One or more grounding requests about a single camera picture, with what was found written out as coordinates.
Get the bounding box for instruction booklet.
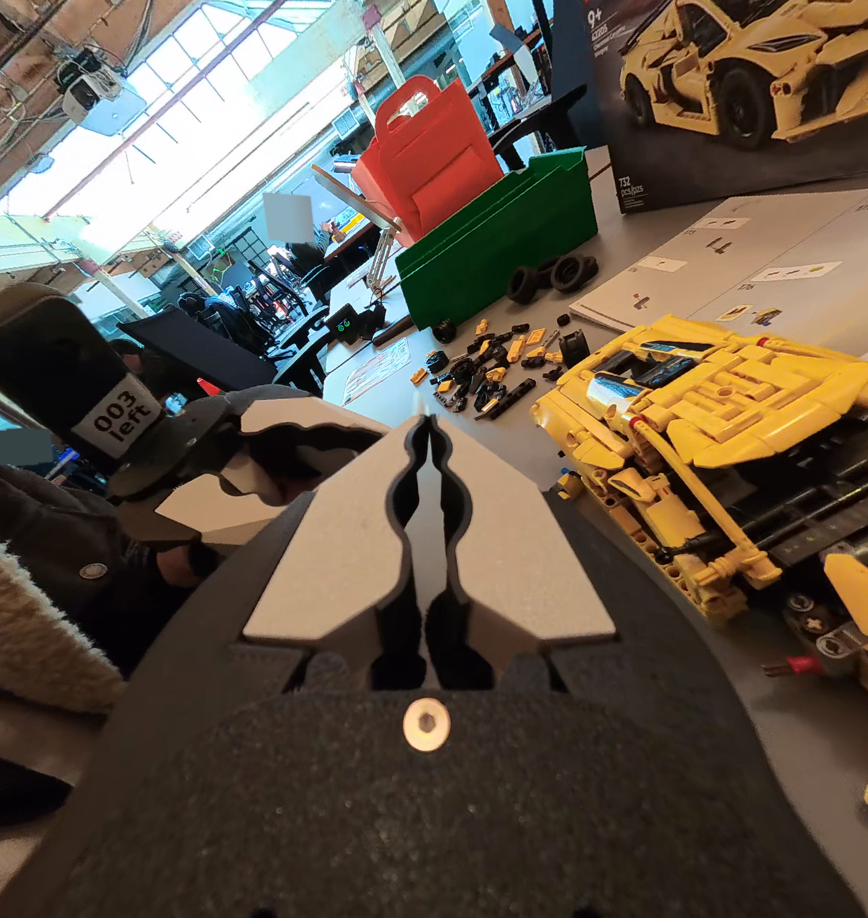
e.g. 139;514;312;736
570;188;868;374

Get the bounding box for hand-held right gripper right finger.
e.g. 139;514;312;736
431;415;617;674

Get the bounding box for person's white shirt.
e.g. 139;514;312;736
0;681;112;918

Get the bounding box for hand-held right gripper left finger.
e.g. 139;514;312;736
242;414;432;688

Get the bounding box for black partition panel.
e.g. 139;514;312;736
118;305;277;393

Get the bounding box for person's left forearm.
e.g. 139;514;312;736
46;495;220;675

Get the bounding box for pile of black yellow parts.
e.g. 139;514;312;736
411;319;593;420

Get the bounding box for toy car box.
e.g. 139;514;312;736
584;0;868;215

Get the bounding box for green storage bin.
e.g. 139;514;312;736
394;147;598;332

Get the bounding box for white printed leaflet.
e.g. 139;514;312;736
342;337;412;408

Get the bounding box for grey desk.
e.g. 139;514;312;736
319;147;868;918

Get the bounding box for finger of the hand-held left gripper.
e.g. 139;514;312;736
154;455;320;549
239;396;393;467

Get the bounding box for ceiling-mounted white device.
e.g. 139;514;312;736
57;50;145;137

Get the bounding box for yellow brick car model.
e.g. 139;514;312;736
530;314;868;826

